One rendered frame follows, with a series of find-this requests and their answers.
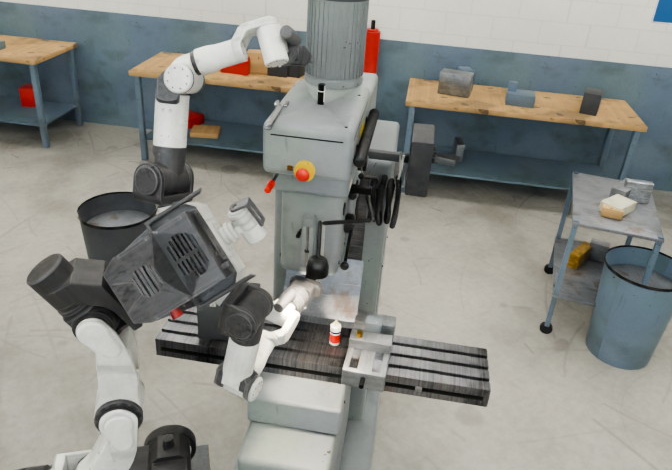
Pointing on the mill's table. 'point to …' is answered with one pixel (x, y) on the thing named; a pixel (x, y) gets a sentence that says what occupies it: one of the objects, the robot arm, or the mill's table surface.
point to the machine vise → (375, 372)
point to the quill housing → (291, 210)
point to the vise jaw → (371, 342)
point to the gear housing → (315, 185)
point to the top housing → (317, 131)
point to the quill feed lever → (347, 240)
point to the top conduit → (366, 138)
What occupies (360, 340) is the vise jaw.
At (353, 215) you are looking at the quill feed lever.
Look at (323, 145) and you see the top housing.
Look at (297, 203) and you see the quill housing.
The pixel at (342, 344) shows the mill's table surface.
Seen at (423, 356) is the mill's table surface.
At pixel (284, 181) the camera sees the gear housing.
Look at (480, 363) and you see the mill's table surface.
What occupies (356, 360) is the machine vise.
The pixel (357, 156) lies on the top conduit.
